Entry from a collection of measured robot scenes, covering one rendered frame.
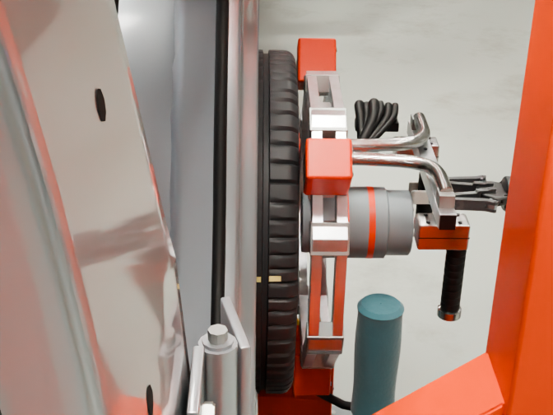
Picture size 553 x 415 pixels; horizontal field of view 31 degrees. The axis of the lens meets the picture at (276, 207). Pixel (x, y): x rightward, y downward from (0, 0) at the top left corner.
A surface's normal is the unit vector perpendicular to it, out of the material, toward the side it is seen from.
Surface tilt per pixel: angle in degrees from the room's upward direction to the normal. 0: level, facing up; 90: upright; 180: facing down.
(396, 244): 101
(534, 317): 90
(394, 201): 19
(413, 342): 0
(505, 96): 0
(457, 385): 36
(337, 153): 45
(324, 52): 55
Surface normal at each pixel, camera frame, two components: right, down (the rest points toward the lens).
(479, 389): -0.57, -0.72
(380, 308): 0.02, -0.89
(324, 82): 0.02, 0.09
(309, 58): 0.02, -0.13
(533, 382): 0.01, 0.46
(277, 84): 0.02, -0.73
